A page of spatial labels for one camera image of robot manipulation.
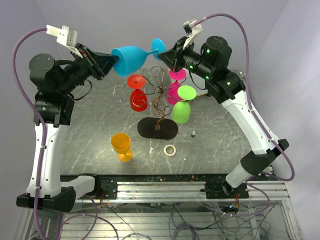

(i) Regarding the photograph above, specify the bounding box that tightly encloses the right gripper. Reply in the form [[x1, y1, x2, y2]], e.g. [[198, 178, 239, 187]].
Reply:
[[158, 36, 214, 81]]

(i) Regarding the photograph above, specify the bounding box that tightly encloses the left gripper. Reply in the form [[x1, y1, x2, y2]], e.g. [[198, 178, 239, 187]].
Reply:
[[58, 42, 121, 95]]

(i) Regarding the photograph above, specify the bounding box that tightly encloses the clear wine glass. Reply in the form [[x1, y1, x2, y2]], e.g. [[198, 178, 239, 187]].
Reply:
[[150, 66, 163, 81]]

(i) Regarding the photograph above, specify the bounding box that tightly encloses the blue wine glass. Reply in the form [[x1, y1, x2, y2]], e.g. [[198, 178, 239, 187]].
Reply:
[[111, 38, 166, 77]]

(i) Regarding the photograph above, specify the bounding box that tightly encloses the pink wine glass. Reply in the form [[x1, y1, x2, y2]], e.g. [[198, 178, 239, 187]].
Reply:
[[167, 69, 187, 106]]

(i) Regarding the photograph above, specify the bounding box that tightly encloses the red wine glass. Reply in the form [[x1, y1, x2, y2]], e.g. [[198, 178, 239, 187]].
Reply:
[[127, 74, 148, 112]]

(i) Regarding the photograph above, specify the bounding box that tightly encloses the green wine glass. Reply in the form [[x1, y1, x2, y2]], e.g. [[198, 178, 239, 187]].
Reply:
[[171, 85, 197, 124]]

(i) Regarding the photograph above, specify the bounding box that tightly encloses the orange wine glass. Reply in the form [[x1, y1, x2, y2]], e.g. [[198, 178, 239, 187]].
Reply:
[[110, 132, 133, 162]]

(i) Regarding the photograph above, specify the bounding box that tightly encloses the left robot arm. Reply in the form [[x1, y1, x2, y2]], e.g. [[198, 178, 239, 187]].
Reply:
[[16, 43, 119, 213]]

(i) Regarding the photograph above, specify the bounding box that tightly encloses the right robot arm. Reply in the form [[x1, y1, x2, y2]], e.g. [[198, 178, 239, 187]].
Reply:
[[157, 36, 289, 198]]

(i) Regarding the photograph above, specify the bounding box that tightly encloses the metal wine glass rack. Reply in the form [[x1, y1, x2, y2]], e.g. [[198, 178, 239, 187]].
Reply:
[[137, 76, 178, 140]]

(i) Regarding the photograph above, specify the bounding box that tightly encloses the small whiteboard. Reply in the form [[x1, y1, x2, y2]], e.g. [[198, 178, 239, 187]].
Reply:
[[196, 92, 208, 97]]

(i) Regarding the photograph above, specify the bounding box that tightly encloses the masking tape roll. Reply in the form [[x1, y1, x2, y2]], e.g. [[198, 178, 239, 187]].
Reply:
[[163, 144, 177, 157]]

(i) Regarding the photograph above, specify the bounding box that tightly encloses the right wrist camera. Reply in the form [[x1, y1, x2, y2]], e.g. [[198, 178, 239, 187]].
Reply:
[[183, 17, 203, 50]]

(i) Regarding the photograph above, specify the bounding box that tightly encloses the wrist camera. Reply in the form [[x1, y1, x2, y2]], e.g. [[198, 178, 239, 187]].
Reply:
[[183, 17, 203, 50], [46, 25, 78, 48]]

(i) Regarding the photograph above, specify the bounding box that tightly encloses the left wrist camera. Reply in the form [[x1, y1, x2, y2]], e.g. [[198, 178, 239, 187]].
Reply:
[[46, 25, 78, 48]]

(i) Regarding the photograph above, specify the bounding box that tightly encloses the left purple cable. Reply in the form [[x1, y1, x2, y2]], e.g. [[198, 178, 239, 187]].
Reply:
[[12, 27, 63, 240]]

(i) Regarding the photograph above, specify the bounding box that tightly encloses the purple cable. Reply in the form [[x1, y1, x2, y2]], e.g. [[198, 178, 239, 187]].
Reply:
[[12, 27, 63, 240], [193, 12, 296, 217]]

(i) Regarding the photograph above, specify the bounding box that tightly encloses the aluminium frame rail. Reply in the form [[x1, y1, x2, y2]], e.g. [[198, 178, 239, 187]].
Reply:
[[26, 181, 291, 203]]

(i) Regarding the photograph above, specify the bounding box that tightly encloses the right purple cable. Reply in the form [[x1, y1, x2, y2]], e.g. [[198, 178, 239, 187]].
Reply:
[[193, 12, 296, 217]]

